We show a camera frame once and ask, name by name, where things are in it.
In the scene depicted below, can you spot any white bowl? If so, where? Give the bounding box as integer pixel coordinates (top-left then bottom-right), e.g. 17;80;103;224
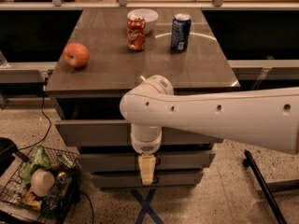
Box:
127;8;159;35

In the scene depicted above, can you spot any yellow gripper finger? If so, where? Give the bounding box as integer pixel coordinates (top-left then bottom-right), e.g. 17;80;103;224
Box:
138;155;156;185

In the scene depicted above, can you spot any blue soda can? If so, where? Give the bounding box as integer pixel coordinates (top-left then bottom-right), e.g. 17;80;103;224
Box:
171;13;192;51

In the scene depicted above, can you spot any black wire basket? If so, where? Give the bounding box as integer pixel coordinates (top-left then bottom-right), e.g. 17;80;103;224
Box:
0;147;81;224

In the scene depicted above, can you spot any grey bottom drawer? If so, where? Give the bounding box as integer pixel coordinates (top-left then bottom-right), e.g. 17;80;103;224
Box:
91;170;204;189

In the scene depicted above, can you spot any grey drawer cabinet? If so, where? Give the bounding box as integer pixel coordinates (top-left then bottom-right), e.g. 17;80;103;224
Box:
44;7;241;189

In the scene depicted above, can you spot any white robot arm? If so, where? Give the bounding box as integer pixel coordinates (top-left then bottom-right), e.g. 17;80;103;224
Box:
120;75;299;185

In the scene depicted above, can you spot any grey drawer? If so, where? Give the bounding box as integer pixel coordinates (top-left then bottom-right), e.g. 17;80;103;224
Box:
55;119;222;147
91;170;204;189
78;150;215;173

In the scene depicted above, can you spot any blue tape cross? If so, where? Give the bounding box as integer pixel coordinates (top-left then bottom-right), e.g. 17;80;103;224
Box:
131;189;164;224

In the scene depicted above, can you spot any grey top drawer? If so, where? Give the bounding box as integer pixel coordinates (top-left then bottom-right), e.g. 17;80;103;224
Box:
55;119;222;147

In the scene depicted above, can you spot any black power cable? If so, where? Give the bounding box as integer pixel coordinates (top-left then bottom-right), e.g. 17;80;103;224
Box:
18;77;52;151

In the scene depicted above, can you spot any cream upturned cup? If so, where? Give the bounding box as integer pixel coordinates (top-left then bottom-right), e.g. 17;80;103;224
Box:
31;169;55;197

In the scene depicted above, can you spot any green leafy vegetable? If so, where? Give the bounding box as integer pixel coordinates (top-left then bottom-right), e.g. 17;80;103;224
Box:
21;146;50;184

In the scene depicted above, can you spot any red apple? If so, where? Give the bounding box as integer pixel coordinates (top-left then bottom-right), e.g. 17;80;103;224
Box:
63;43;90;68

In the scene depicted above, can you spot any grey middle drawer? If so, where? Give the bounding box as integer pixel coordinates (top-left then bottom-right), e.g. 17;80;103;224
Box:
78;150;215;173

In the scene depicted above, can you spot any black metal stand leg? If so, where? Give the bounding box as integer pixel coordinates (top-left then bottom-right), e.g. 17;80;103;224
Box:
243;150;299;224

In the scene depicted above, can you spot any red soda can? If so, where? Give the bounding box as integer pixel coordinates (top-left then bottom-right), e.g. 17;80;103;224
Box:
127;14;146;51

